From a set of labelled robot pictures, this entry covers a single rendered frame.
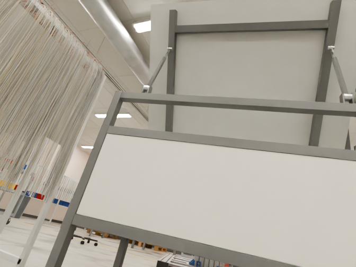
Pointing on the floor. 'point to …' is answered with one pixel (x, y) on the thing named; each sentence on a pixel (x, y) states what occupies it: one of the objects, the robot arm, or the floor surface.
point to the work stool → (86, 239)
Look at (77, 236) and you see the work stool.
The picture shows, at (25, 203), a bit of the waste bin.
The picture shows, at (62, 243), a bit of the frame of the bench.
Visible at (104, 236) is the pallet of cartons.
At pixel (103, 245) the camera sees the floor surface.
